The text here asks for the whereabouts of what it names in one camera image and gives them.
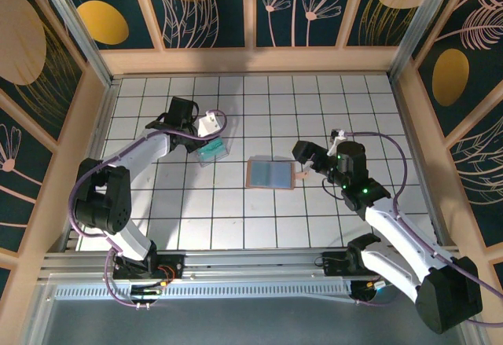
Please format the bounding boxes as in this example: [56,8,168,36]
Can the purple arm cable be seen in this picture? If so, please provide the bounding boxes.
[344,131,503,327]
[68,109,228,310]

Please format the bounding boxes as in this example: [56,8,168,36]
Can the aluminium front beam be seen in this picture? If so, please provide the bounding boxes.
[39,247,467,283]

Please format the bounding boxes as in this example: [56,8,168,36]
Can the aluminium corner post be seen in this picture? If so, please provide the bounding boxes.
[30,0,121,89]
[387,0,461,83]

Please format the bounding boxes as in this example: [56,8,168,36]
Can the clear plastic card box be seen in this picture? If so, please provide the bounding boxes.
[195,136,231,169]

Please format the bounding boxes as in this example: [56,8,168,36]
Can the clear box with teal contents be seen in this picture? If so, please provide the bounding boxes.
[198,140,226,162]

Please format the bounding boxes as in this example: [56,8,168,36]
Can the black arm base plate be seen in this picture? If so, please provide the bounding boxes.
[321,251,353,279]
[155,253,185,282]

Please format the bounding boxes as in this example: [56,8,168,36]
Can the thin black wire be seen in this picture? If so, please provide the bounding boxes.
[321,178,345,201]

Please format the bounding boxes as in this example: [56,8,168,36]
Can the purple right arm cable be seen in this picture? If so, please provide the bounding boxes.
[344,131,503,327]

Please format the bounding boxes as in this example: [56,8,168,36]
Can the aluminium side rail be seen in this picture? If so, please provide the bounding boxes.
[62,77,123,252]
[388,73,451,246]

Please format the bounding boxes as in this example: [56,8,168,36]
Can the grey slotted cable duct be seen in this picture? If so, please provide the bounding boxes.
[54,281,354,303]

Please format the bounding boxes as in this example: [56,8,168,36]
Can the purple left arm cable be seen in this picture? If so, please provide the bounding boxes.
[68,109,228,310]

